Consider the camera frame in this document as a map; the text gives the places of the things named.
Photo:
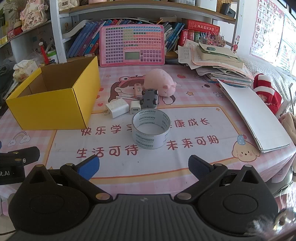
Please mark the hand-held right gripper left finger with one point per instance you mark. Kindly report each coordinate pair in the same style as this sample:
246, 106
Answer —
89, 166

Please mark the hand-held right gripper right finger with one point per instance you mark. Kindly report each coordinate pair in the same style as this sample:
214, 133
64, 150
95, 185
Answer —
197, 165

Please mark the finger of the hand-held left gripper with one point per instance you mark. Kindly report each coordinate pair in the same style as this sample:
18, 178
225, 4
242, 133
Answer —
30, 154

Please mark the yellow cardboard box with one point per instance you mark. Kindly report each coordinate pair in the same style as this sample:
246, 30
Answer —
50, 109

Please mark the grey tape roll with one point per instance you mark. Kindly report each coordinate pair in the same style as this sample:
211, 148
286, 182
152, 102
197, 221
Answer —
148, 141

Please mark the large white charger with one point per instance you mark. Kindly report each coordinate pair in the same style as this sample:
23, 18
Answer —
116, 107

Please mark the grey toy car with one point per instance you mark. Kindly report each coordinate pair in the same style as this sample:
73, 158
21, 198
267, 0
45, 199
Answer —
149, 99

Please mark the pink small eraser block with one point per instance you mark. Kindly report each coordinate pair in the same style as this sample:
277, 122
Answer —
138, 90

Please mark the small white charger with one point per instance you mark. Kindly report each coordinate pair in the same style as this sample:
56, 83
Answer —
135, 107

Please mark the white cardboard sheets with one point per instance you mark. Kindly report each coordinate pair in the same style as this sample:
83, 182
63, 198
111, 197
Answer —
256, 115

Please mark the dark green cloth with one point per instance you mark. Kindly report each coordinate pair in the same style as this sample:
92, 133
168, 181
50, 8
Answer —
5, 74

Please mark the floral tissue pack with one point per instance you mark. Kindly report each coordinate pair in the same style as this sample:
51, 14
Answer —
24, 70

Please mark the pink plush pig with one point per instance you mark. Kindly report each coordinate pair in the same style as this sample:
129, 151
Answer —
157, 81

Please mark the grey fuzzy cloth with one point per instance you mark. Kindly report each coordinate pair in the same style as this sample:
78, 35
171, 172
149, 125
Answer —
277, 222

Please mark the white jar green label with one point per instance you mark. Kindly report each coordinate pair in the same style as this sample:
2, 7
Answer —
52, 58

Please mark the beige plush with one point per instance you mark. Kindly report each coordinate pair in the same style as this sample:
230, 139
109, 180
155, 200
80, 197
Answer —
288, 124

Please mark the red tassel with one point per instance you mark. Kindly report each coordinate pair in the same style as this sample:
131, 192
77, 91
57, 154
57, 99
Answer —
44, 54

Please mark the red and white plush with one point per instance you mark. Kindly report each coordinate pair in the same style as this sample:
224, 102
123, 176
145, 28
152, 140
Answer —
268, 92

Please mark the pile of papers and books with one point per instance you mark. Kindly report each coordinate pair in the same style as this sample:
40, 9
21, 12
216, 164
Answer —
219, 64

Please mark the grey blanket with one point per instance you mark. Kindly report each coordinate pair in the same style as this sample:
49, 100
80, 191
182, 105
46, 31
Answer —
277, 76

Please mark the pink learning tablet toy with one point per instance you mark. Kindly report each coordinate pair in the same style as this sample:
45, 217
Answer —
115, 46

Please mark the row of colourful books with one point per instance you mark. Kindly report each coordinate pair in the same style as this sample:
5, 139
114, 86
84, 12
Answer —
81, 39

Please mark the dried flower bunch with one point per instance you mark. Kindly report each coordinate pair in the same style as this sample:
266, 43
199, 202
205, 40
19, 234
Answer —
212, 40

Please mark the thick red book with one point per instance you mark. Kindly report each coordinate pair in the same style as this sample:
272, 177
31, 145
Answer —
185, 37

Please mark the row of blue books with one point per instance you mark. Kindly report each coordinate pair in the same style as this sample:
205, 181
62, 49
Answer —
173, 34

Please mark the pink cat figure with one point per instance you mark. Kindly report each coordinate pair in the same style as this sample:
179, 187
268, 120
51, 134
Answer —
32, 16

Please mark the thick red dictionary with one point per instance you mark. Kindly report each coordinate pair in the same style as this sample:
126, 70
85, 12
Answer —
203, 25

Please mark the black box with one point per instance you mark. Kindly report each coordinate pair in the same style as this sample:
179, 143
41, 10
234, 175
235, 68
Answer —
227, 10

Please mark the white shelf frame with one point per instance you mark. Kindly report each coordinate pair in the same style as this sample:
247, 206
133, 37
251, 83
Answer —
55, 27

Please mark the colourful wall poster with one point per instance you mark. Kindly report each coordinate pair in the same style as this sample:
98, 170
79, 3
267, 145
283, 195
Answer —
288, 48

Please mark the alphabet wall poster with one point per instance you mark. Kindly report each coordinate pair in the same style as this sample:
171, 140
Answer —
266, 25

